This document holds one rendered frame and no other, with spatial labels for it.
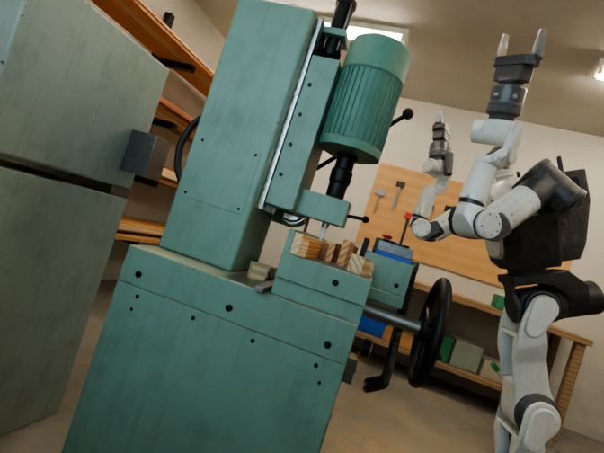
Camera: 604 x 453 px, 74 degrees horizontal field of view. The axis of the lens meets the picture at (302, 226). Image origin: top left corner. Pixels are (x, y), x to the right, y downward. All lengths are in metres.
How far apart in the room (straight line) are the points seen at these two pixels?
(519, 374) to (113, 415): 1.21
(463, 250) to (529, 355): 2.86
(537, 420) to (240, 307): 1.04
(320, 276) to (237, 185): 0.34
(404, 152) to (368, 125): 3.43
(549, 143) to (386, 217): 1.72
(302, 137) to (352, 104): 0.15
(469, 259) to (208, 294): 3.61
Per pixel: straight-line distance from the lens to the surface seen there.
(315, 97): 1.12
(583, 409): 4.73
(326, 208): 1.08
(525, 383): 1.58
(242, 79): 1.14
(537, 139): 4.67
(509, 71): 1.25
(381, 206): 4.36
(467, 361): 3.98
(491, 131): 1.23
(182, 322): 0.99
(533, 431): 1.58
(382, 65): 1.12
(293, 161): 1.08
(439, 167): 1.76
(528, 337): 1.52
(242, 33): 1.20
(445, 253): 4.32
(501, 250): 1.48
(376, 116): 1.09
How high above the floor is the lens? 0.95
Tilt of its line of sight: 1 degrees up
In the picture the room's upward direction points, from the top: 18 degrees clockwise
